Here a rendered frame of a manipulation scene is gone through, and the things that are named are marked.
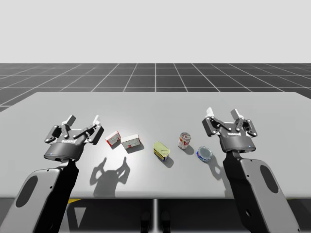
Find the green and blue rectangular can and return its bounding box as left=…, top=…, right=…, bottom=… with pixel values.
left=153, top=141, right=170, bottom=161

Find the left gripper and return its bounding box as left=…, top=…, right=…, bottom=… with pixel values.
left=43, top=115, right=105, bottom=162

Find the red and white can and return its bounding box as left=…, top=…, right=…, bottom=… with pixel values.
left=177, top=132, right=192, bottom=149

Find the red and white carton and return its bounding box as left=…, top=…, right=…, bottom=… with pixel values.
left=121, top=133, right=141, bottom=150
left=104, top=130, right=122, bottom=148

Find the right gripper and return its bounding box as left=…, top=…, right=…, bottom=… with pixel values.
left=202, top=107, right=258, bottom=153

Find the blue flat can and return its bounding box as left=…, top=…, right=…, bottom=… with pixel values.
left=196, top=146, right=213, bottom=162

